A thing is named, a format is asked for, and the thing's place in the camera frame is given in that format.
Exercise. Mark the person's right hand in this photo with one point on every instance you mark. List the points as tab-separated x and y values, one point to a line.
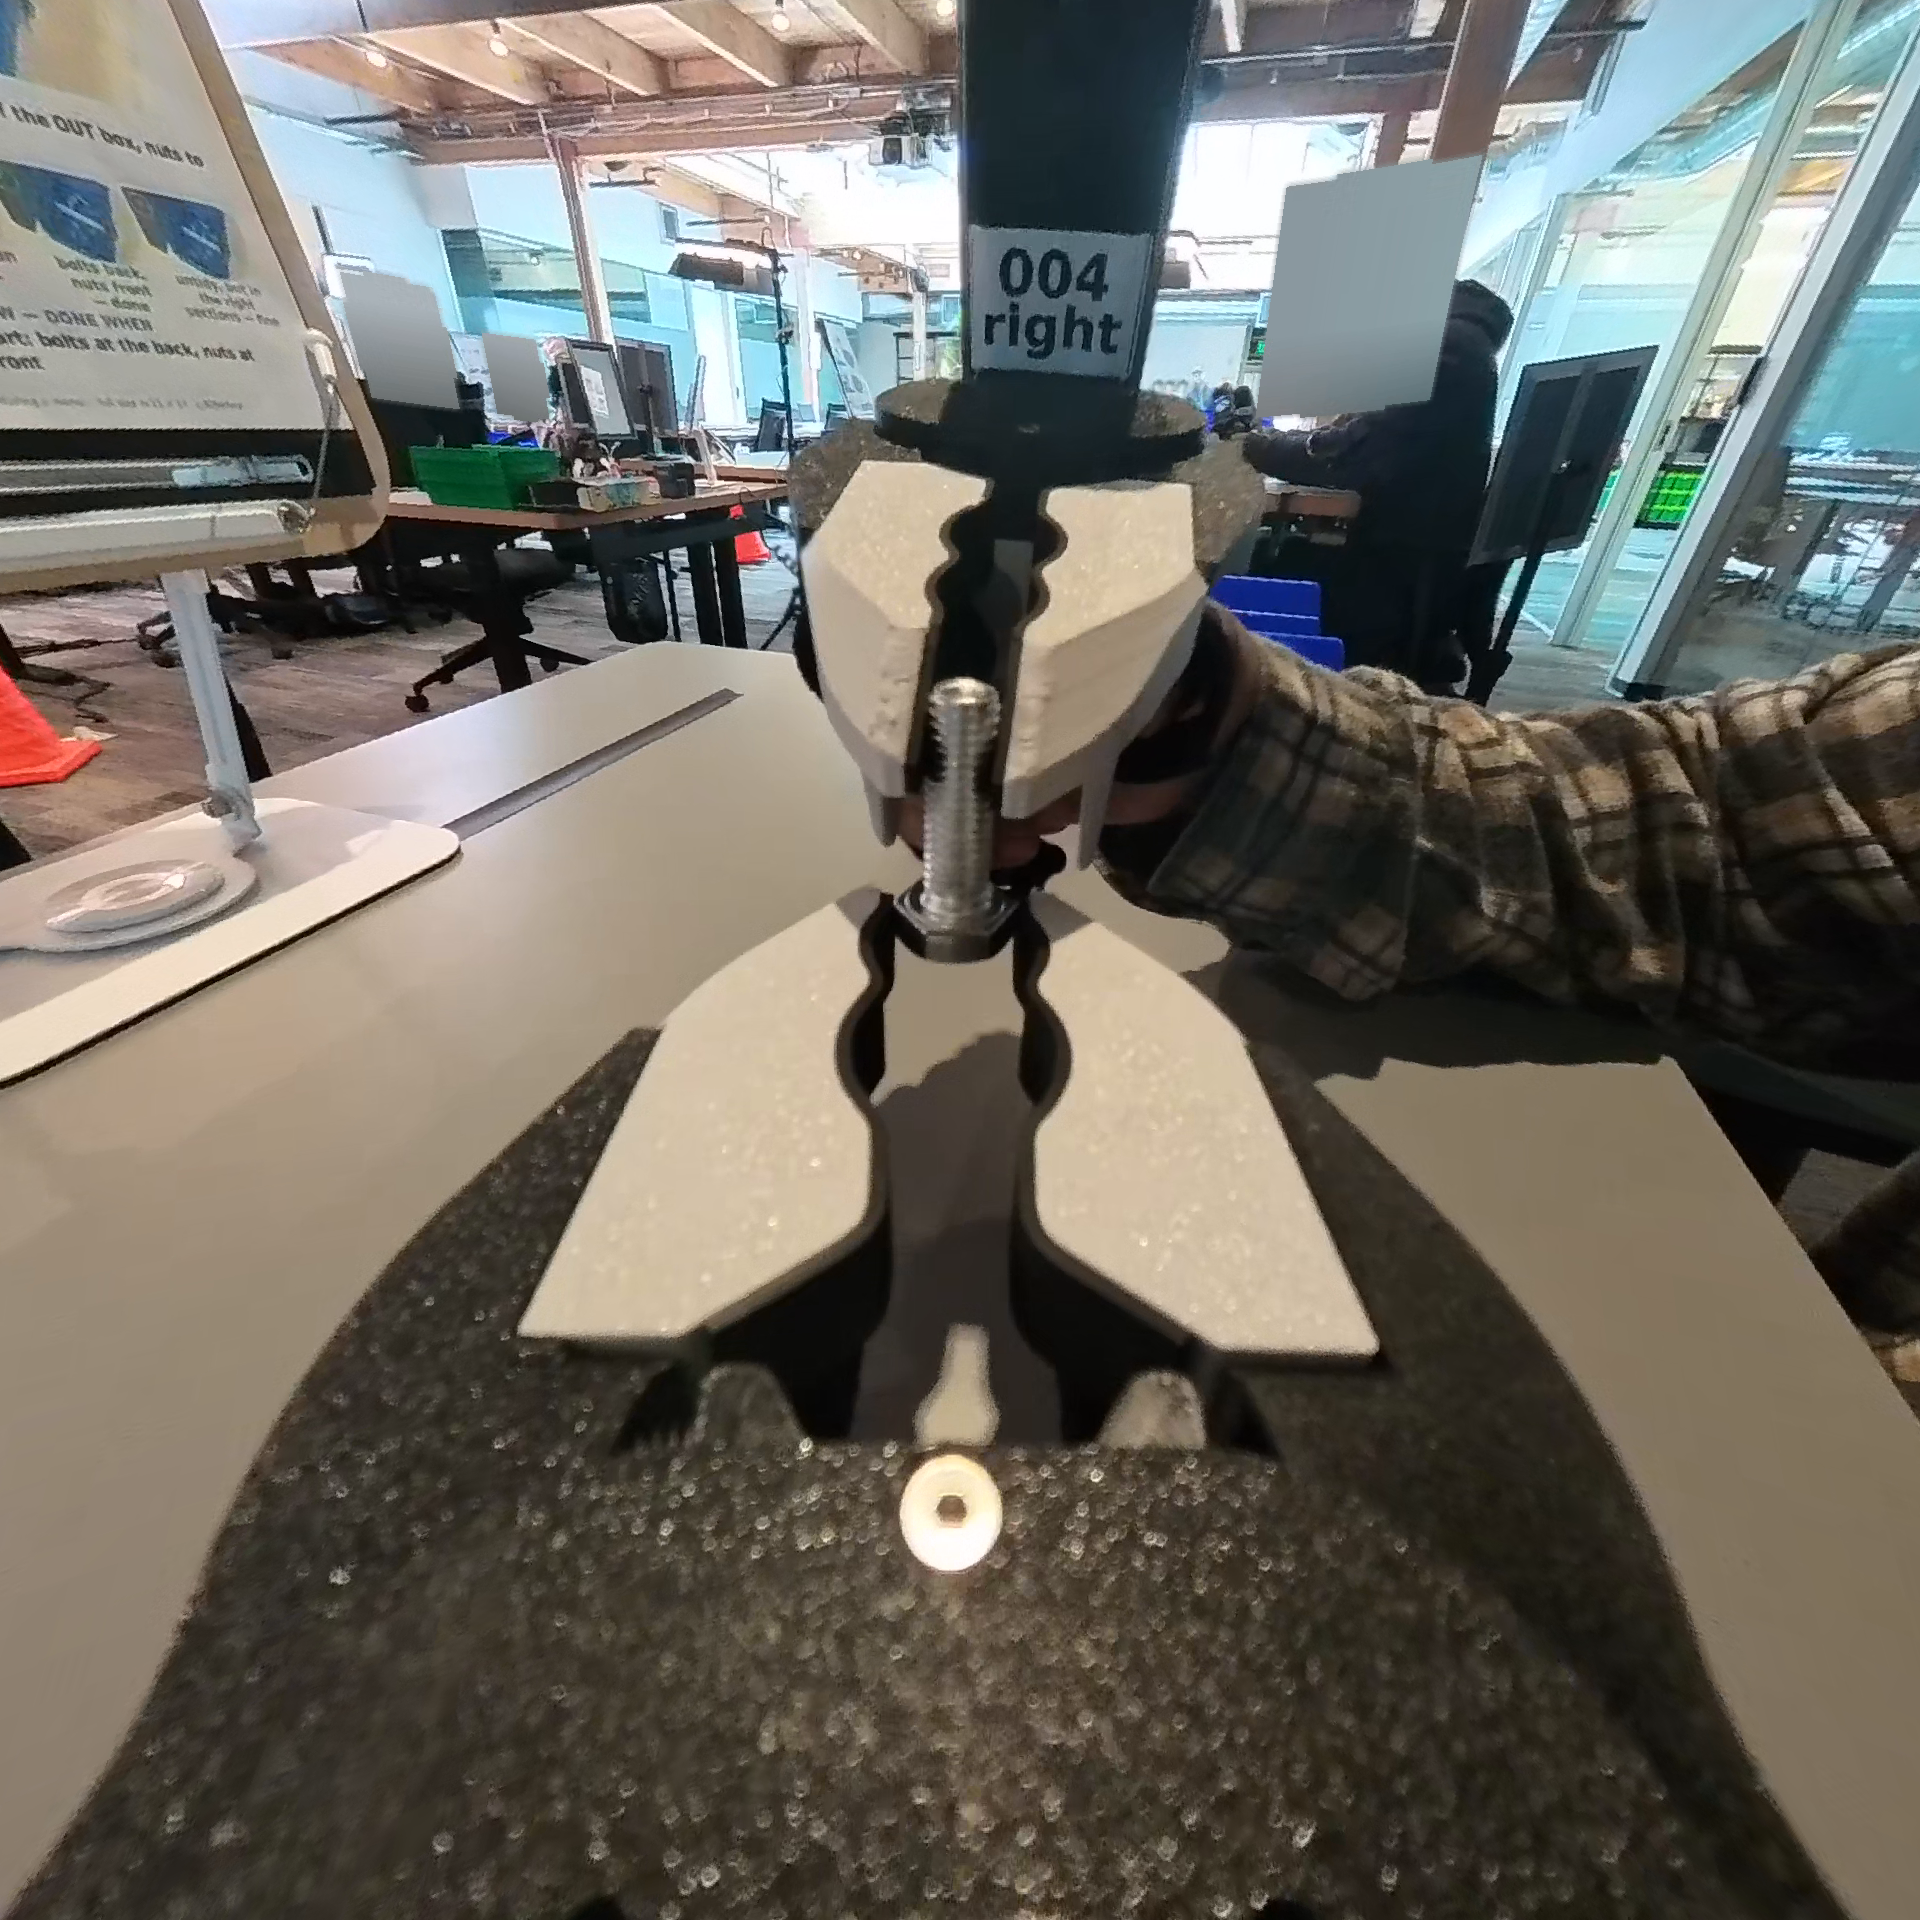
1195	705

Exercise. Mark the black computer monitor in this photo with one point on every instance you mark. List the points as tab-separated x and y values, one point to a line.
647	394

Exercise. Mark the green plastic bins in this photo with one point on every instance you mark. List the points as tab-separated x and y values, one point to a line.
482	477

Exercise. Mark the white document stand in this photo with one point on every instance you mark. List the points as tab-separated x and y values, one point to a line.
331	869

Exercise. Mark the monitor showing white page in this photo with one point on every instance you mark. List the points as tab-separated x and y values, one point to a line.
597	390

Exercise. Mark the printed instruction sheet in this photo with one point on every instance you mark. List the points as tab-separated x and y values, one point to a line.
137	254

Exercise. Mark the black tripod light stand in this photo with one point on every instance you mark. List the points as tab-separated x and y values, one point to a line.
714	271

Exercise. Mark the wooden desk with black legs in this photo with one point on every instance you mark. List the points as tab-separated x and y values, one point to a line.
601	517

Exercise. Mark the blue parts bin with divider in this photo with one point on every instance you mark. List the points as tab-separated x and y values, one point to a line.
1277	609

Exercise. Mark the green lit screen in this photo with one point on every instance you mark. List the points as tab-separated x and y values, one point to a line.
1674	499

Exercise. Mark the person's right forearm plaid sleeve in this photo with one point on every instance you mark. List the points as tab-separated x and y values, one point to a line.
1500	840

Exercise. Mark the silver hex bolt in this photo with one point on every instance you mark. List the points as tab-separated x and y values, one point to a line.
957	840

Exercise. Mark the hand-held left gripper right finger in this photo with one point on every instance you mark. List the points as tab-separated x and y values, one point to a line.
1201	1170

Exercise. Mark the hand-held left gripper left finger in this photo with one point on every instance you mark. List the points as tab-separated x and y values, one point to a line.
705	1170

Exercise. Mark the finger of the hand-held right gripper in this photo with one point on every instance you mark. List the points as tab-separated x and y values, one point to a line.
1119	630
870	630

